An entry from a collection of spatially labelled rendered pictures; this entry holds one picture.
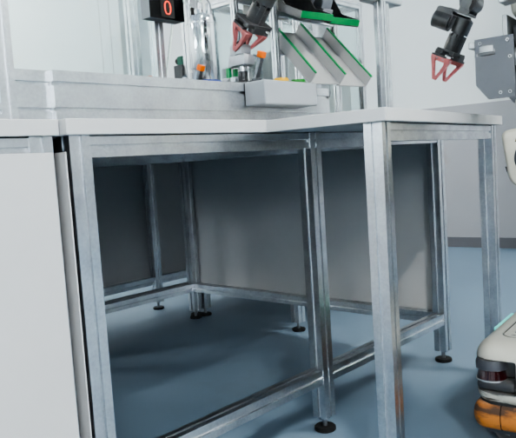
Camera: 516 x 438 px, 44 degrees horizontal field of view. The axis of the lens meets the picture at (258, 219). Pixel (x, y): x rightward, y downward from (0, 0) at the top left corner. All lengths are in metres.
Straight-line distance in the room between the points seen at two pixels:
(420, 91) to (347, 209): 2.86
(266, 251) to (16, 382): 1.84
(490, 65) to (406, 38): 3.63
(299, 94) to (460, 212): 3.66
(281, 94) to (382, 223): 0.43
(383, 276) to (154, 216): 2.19
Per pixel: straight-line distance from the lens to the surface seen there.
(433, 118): 1.68
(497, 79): 1.83
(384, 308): 1.49
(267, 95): 1.60
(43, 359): 1.25
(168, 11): 1.88
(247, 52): 1.91
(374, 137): 1.45
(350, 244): 2.61
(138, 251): 3.50
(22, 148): 1.22
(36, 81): 1.32
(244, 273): 3.02
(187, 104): 1.51
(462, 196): 5.23
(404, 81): 5.41
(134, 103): 1.41
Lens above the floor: 0.76
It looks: 5 degrees down
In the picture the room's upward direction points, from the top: 4 degrees counter-clockwise
